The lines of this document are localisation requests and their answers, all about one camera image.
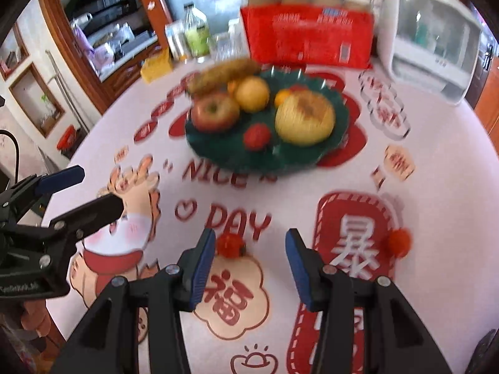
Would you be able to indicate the clear jar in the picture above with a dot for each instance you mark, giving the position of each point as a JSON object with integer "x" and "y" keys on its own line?
{"x": 236, "y": 35}

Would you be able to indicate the yellow box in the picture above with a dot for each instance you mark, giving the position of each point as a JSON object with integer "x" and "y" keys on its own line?
{"x": 156, "y": 69}

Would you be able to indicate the green scalloped plate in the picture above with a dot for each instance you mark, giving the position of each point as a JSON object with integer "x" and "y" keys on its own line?
{"x": 234, "y": 152}

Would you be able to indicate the yellow pear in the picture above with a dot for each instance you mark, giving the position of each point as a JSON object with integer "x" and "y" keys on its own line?
{"x": 305, "y": 120}

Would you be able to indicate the wooden kitchen cabinet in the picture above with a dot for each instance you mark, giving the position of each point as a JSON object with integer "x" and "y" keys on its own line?
{"x": 113, "y": 81}

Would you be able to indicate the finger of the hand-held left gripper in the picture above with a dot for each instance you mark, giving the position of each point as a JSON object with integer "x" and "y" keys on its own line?
{"x": 97, "y": 212}
{"x": 62, "y": 179}

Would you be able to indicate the person's left hand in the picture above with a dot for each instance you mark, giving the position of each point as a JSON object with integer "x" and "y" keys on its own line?
{"x": 37, "y": 319}

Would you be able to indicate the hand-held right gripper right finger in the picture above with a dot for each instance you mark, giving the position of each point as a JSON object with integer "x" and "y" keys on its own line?
{"x": 298, "y": 276}

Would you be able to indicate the dark chair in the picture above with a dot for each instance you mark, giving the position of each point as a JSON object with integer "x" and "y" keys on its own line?
{"x": 485, "y": 354}

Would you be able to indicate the metal pole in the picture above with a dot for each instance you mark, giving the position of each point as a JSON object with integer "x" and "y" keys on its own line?
{"x": 64, "y": 89}

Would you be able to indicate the white dish cabinet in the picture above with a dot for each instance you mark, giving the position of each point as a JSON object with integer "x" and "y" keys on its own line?
{"x": 429, "y": 43}

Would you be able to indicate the large orange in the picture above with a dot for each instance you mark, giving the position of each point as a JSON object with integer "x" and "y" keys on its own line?
{"x": 252, "y": 94}

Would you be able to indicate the clear glass cup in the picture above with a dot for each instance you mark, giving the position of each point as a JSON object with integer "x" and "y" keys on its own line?
{"x": 222, "y": 48}

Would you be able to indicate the pink plastic bag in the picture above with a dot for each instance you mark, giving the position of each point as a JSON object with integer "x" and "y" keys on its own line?
{"x": 82, "y": 37}

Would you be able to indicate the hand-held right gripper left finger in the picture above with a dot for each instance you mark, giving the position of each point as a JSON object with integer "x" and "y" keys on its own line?
{"x": 202, "y": 268}

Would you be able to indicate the spotted ripe banana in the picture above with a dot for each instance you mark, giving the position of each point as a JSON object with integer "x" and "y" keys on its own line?
{"x": 224, "y": 77}

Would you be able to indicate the red cherry tomato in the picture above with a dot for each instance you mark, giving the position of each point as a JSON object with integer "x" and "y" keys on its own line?
{"x": 399, "y": 242}
{"x": 229, "y": 246}

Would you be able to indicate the small yellow orange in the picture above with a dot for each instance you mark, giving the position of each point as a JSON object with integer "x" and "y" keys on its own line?
{"x": 282, "y": 98}

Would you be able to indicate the red pack of bottles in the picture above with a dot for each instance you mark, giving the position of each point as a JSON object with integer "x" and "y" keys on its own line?
{"x": 308, "y": 35}

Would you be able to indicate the white lidded jar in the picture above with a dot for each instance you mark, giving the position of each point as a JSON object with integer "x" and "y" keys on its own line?
{"x": 175, "y": 43}

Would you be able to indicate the red basket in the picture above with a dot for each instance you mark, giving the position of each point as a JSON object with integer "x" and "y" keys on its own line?
{"x": 68, "y": 138}

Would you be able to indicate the green label glass bottle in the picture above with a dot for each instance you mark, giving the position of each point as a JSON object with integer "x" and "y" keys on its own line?
{"x": 197, "y": 35}

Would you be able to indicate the red apple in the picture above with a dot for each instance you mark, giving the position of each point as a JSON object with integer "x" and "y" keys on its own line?
{"x": 214, "y": 112}

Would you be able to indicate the printed cartoon tablecloth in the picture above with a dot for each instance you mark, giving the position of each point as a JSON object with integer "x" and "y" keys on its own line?
{"x": 257, "y": 331}

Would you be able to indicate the wooden side cabinet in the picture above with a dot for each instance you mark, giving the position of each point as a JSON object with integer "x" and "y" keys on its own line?
{"x": 489, "y": 105}

